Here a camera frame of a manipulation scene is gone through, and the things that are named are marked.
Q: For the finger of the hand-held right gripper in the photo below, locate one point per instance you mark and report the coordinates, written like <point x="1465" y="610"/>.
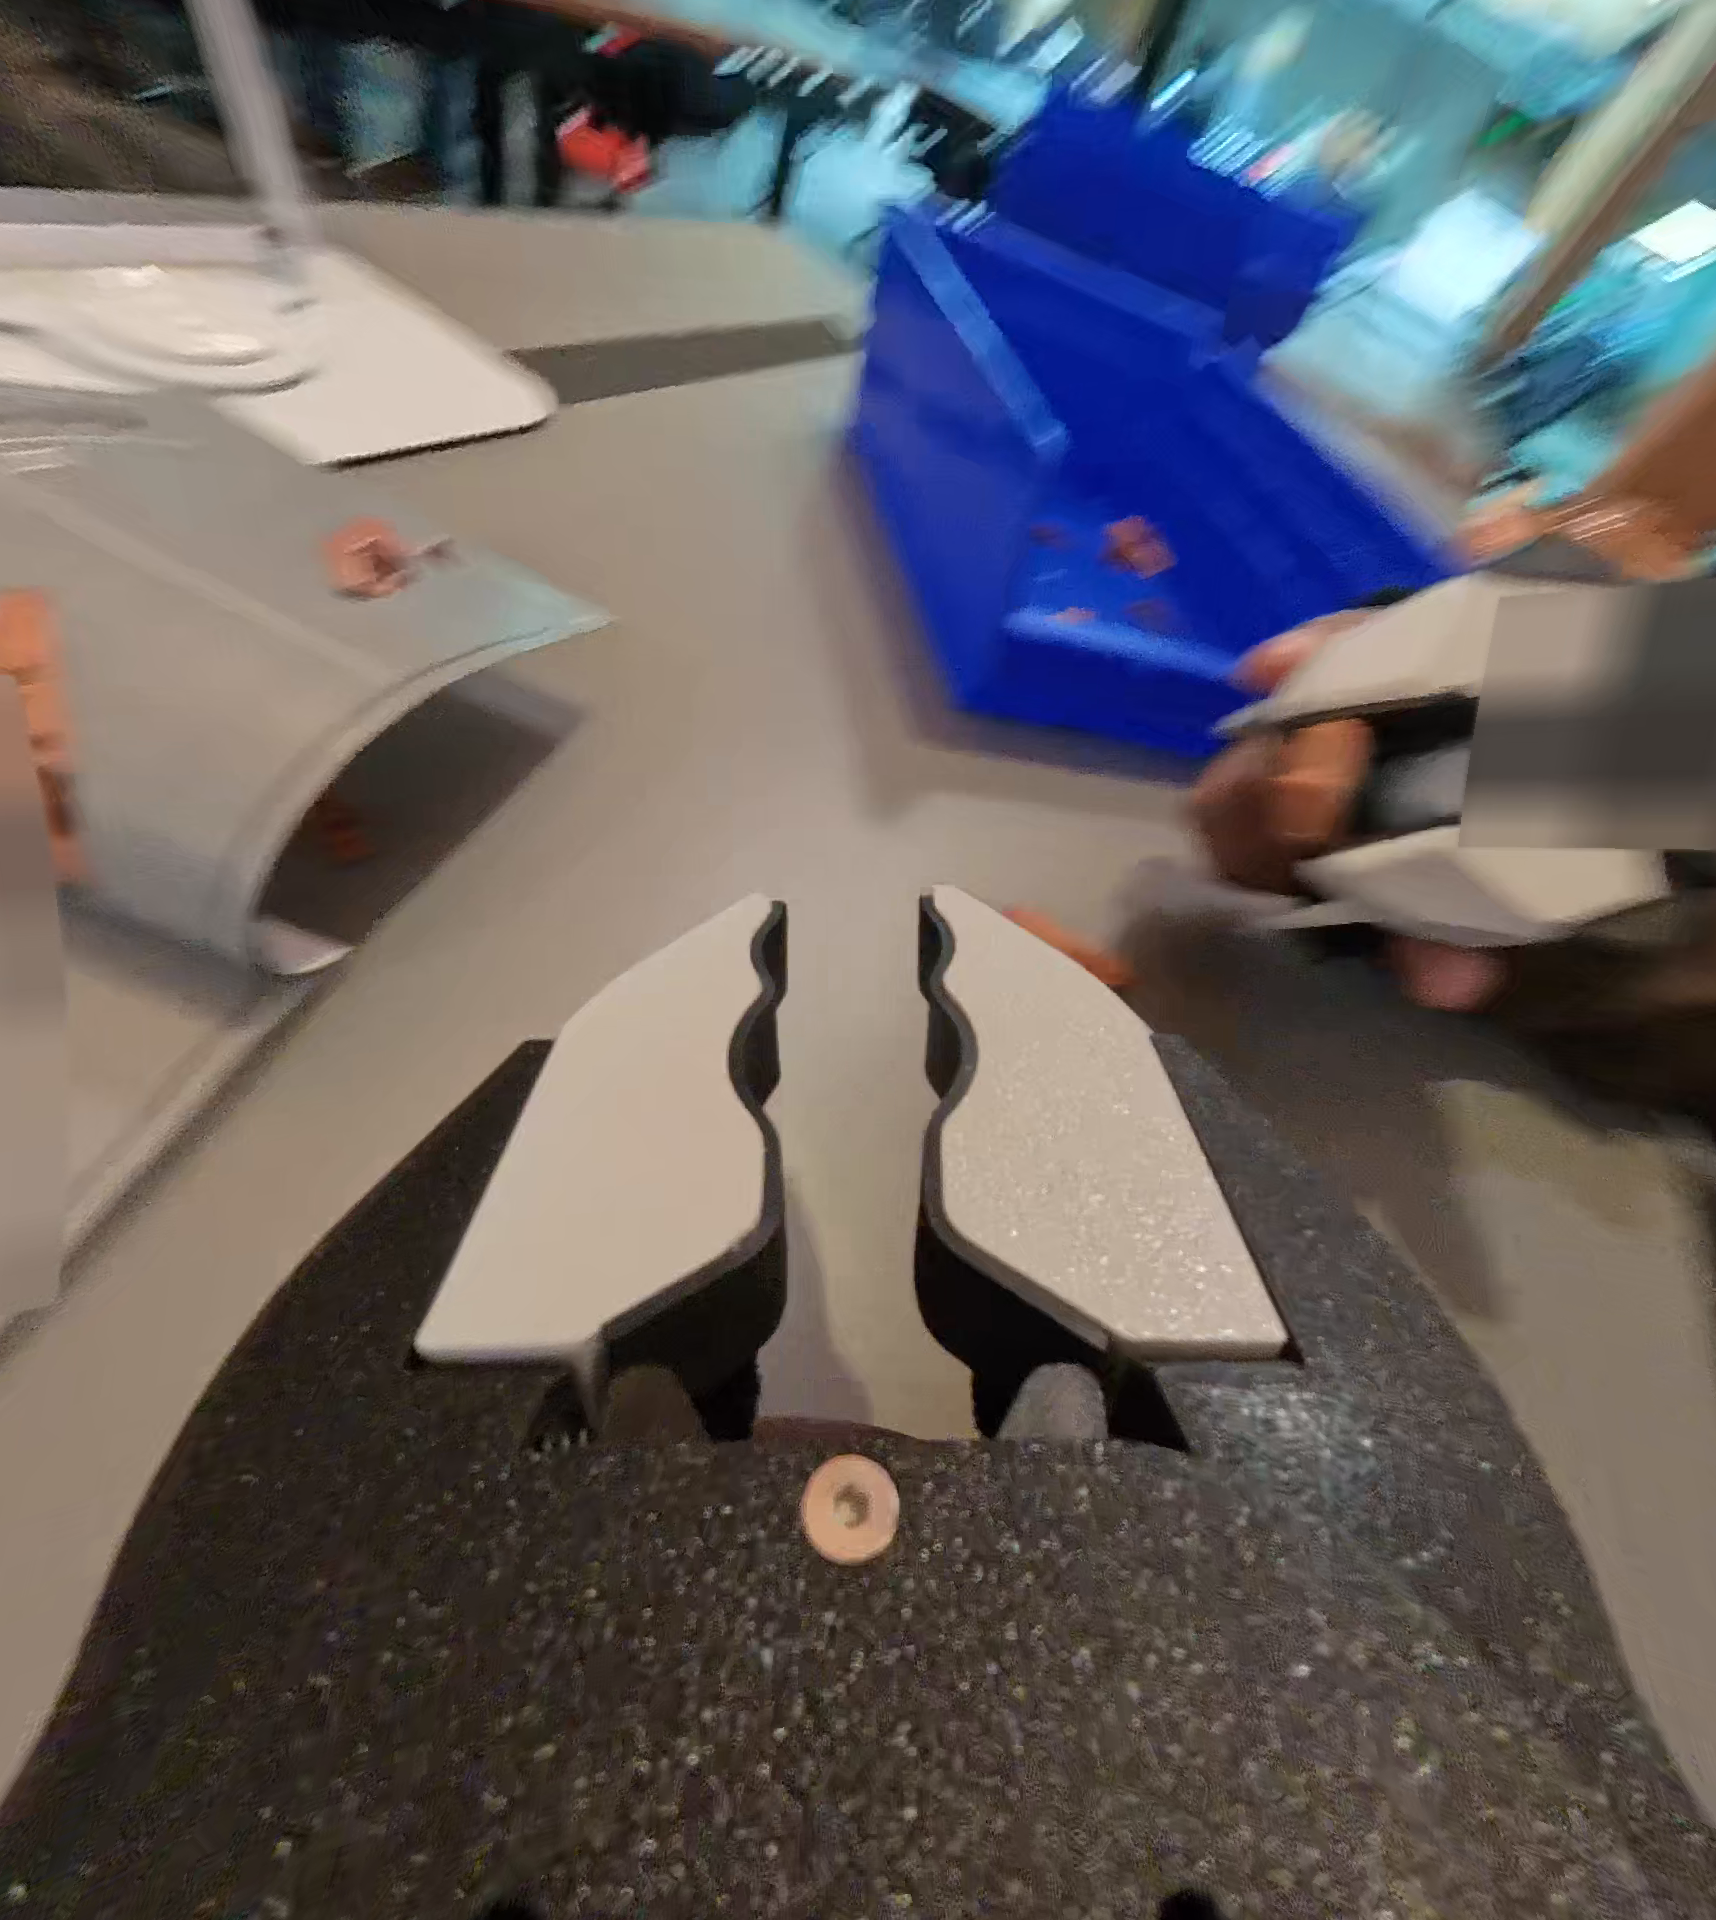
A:
<point x="1474" y="893"/>
<point x="1382" y="653"/>

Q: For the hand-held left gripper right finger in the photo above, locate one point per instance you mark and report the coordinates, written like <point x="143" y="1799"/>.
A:
<point x="1100" y="1184"/>

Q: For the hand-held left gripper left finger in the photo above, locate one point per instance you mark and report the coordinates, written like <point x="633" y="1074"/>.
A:
<point x="604" y="1170"/>

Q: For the orange brick with side stud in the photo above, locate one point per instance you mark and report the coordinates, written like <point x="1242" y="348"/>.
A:
<point x="1068" y="946"/>

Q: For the blue plastic bin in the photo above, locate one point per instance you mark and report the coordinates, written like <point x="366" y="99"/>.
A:
<point x="949" y="448"/>
<point x="1173" y="195"/>

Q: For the person's right forearm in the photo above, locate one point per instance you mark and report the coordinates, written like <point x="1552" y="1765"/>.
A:
<point x="1697" y="1021"/>

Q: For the grey desk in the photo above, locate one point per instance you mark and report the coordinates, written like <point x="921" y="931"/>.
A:
<point x="739" y="720"/>

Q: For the open instruction booklet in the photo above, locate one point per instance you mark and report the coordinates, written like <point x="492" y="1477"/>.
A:
<point x="200" y="631"/>

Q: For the silver monitor stand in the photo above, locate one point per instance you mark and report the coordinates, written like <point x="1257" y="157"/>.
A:
<point x="395" y="375"/>

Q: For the red plastic object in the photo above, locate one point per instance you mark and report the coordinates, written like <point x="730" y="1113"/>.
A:
<point x="604" y="152"/>

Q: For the wooden post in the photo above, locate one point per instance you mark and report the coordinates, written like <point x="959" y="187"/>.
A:
<point x="1697" y="435"/>

